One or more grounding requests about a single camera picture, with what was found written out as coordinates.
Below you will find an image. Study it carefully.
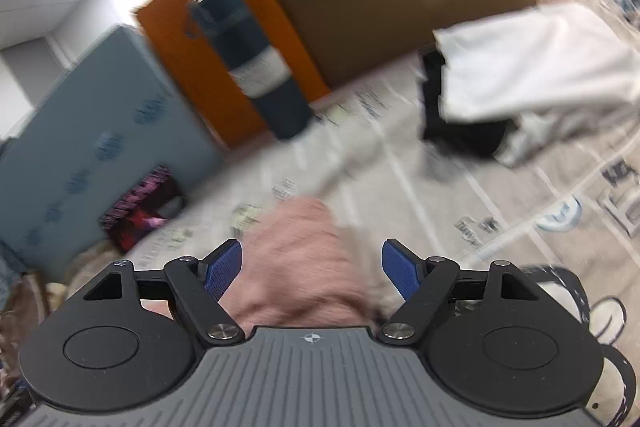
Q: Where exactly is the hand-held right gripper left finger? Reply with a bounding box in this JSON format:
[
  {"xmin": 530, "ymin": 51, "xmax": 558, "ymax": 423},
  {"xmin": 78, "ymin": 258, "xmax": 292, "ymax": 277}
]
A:
[{"xmin": 80, "ymin": 238, "xmax": 246, "ymax": 348}]

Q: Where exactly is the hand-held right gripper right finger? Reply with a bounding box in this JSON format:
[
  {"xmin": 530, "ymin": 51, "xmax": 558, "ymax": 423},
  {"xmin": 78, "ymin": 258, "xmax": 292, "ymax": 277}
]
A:
[{"xmin": 376, "ymin": 238, "xmax": 543, "ymax": 345}]

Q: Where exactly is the pink garment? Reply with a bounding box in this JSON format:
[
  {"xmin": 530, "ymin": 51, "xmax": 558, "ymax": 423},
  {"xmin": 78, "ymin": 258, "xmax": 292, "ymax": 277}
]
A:
[{"xmin": 220, "ymin": 198, "xmax": 386, "ymax": 330}]

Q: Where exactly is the white garment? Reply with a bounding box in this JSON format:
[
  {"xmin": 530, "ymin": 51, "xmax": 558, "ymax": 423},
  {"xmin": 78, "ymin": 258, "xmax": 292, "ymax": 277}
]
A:
[{"xmin": 432, "ymin": 2, "xmax": 640, "ymax": 168}]

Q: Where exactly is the dark blue vacuum bottle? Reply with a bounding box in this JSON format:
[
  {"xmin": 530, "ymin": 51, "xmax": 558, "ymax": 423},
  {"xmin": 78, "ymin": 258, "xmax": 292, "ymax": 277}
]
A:
[{"xmin": 185, "ymin": 0, "xmax": 313, "ymax": 142}]

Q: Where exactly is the orange cardboard box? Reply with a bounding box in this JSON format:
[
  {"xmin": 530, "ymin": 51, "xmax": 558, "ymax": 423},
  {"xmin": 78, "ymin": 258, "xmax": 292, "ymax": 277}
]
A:
[{"xmin": 132, "ymin": 0, "xmax": 331, "ymax": 150}]

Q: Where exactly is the light blue cardboard box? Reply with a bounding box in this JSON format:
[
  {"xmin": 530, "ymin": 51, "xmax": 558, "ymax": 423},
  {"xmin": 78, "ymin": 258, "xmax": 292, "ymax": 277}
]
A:
[{"xmin": 0, "ymin": 24, "xmax": 226, "ymax": 280}]

